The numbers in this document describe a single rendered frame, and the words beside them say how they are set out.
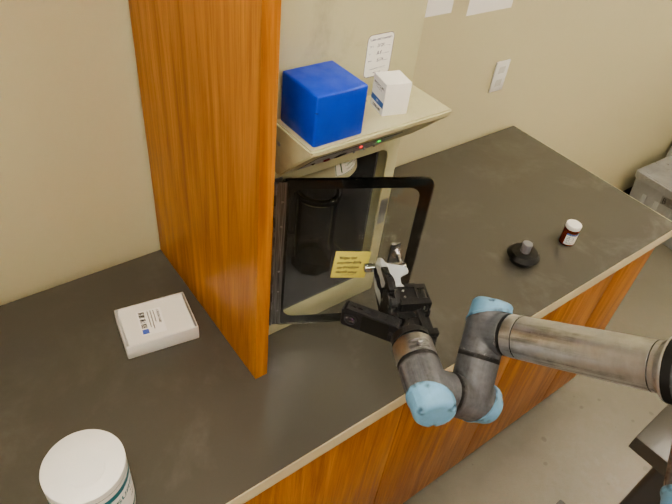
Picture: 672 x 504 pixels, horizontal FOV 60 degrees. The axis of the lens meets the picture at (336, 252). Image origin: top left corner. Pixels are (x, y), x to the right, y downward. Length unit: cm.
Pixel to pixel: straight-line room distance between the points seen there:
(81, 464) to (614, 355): 84
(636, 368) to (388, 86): 58
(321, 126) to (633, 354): 57
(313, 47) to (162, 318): 71
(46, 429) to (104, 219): 51
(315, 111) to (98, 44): 56
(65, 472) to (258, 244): 48
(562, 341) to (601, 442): 172
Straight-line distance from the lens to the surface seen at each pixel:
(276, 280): 125
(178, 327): 137
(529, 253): 173
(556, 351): 99
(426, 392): 98
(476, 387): 106
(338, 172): 122
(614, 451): 269
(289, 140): 99
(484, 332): 106
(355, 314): 109
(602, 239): 196
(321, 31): 101
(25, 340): 148
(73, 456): 110
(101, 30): 133
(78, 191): 147
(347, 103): 95
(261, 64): 85
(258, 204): 98
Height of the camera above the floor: 201
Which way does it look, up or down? 42 degrees down
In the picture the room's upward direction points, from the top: 8 degrees clockwise
